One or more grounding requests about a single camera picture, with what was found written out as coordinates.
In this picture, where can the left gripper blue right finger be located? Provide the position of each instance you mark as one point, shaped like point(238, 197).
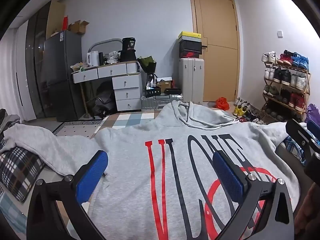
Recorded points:
point(276, 216)

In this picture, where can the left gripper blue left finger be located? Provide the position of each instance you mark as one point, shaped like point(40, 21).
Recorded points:
point(44, 220)

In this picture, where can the grey VLONE hoodie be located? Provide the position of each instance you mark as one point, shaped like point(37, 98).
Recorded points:
point(161, 181)

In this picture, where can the person right hand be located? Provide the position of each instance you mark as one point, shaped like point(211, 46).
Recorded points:
point(307, 218)

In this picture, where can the blue white plaid cloth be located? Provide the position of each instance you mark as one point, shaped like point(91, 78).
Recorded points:
point(295, 149)

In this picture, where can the purple bag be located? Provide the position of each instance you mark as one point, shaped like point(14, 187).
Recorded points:
point(313, 114)

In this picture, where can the black white plaid shirt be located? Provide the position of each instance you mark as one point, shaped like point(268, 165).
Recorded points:
point(19, 171)

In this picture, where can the wooden shoe rack with shoes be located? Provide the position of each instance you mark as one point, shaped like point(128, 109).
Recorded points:
point(287, 86)

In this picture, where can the yellow sneakers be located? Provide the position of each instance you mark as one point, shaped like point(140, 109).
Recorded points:
point(239, 111)

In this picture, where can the orange plastic bag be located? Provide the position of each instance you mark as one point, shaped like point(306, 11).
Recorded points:
point(221, 103)

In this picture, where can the checkered bed blanket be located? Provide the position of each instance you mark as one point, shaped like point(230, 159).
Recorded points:
point(126, 119)

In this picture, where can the black refrigerator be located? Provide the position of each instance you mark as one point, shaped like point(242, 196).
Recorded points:
point(62, 51)

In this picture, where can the silver aluminium suitcase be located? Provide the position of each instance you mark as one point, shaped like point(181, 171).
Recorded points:
point(158, 102)

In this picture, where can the white desk with drawers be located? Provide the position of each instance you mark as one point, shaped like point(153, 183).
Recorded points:
point(126, 82)

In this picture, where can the stacked shoe boxes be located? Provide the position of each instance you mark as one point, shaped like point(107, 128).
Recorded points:
point(190, 44)

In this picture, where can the white electric kettle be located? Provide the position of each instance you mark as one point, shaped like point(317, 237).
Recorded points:
point(93, 58)

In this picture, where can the tan wooden door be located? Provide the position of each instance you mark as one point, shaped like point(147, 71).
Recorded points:
point(217, 22)

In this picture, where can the green plant bouquet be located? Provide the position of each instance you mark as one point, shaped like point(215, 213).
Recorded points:
point(148, 64)

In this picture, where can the cardboard box on fridge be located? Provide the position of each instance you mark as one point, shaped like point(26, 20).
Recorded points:
point(78, 27)

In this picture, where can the wall light switch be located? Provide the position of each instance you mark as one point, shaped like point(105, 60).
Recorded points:
point(280, 34)

